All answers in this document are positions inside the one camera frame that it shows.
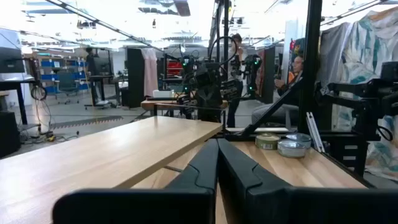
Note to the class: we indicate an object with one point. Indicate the black partition panel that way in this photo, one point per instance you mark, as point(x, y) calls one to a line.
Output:
point(136, 77)

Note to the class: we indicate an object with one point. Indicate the silver tuna can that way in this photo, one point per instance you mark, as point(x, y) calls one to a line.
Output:
point(301, 137)
point(291, 149)

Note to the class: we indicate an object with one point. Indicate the teal white patterned cloth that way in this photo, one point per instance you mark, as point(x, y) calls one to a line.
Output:
point(373, 40)

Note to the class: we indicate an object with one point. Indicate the office chair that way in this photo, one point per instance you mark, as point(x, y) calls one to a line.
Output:
point(66, 85)

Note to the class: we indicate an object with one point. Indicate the black floor box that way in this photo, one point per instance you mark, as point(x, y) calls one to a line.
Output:
point(9, 133)

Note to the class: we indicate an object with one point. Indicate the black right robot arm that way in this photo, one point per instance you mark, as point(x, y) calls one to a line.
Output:
point(203, 73)

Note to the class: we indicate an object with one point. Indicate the grey sawtooth floor mat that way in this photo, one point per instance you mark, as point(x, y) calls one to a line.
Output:
point(87, 122)

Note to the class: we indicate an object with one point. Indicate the grey hanging cloth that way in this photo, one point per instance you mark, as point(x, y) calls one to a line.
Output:
point(334, 46)

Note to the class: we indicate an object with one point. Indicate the silver aluminium profile bar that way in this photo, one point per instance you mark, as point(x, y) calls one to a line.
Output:
point(314, 132)

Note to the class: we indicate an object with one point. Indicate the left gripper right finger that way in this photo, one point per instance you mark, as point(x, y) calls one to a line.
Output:
point(311, 205)

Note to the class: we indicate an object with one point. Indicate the blue storage bins rack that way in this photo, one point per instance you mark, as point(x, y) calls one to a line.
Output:
point(62, 76)

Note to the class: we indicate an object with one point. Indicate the gold can green label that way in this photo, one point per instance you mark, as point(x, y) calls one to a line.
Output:
point(267, 142)

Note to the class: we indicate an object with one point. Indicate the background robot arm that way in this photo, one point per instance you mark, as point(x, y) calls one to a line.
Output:
point(252, 73)
point(188, 67)

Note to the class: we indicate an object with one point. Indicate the red storage bins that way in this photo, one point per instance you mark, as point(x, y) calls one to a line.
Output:
point(174, 68)

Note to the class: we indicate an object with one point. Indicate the black cabinet silver labels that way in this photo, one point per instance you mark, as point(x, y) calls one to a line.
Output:
point(345, 155)

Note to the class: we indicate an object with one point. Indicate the black standing desk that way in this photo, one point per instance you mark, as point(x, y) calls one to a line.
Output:
point(99, 77)

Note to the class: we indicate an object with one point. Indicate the black aluminium rig frame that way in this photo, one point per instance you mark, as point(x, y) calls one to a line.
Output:
point(311, 62)

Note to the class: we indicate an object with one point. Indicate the black desk with box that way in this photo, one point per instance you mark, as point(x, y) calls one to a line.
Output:
point(11, 60)

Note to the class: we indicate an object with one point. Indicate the pale pink hanging cloth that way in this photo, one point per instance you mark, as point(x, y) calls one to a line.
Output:
point(150, 71)

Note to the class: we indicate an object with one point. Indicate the person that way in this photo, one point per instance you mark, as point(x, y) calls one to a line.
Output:
point(90, 63)
point(232, 109)
point(297, 65)

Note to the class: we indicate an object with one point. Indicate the white box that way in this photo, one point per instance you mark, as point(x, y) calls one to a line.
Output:
point(163, 93)

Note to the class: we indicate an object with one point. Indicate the wooden background table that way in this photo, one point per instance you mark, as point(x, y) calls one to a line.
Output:
point(161, 103)

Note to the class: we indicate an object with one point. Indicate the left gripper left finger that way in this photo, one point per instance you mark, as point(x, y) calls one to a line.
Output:
point(140, 205)

